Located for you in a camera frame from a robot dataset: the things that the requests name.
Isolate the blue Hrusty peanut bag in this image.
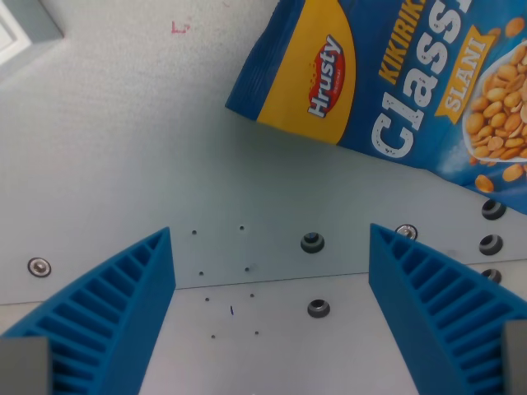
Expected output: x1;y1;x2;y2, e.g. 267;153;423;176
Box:
224;0;527;216

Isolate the silver flat-head screw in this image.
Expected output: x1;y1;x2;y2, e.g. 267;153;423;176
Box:
394;224;418;242
27;257;53;278

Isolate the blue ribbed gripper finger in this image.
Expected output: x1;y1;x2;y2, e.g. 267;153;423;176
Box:
0;226;177;395
368;223;527;395

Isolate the white and grey panel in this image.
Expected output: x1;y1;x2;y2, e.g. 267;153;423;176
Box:
0;0;66;67

